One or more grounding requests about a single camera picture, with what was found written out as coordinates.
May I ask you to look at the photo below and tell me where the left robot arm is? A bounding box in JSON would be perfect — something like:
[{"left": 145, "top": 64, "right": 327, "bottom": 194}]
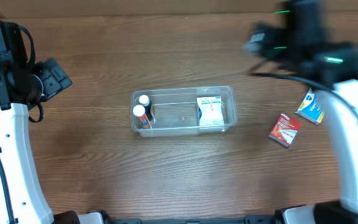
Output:
[{"left": 0, "top": 21, "right": 103, "bottom": 224}]

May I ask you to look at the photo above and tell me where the blue yellow lozenge box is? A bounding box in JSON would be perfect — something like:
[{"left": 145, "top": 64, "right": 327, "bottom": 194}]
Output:
[{"left": 295, "top": 89, "right": 324, "bottom": 124}]

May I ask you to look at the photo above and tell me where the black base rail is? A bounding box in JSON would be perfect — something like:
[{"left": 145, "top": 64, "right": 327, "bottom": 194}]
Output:
[{"left": 99, "top": 210, "right": 285, "bottom": 224}]

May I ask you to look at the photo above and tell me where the orange tube white cap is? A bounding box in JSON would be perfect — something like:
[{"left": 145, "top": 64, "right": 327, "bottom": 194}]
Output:
[{"left": 132, "top": 105, "right": 151, "bottom": 129}]

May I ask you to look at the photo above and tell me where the dark bottle white cap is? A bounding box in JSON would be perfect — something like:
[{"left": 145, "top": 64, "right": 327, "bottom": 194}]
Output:
[{"left": 139, "top": 95, "right": 155, "bottom": 123}]

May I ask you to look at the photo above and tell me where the white medicine box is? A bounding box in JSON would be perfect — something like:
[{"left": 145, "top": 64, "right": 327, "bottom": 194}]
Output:
[{"left": 197, "top": 96, "right": 224, "bottom": 126}]

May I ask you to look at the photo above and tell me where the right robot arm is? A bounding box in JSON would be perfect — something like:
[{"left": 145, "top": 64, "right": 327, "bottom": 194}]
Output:
[{"left": 245, "top": 1, "right": 358, "bottom": 223}]

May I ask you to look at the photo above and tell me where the red medicine box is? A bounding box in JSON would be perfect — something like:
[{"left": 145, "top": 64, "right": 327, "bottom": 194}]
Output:
[{"left": 269, "top": 113, "right": 301, "bottom": 147}]

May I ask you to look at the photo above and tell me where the clear plastic container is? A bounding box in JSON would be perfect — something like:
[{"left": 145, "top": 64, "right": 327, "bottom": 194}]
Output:
[{"left": 131, "top": 86, "right": 237, "bottom": 137}]

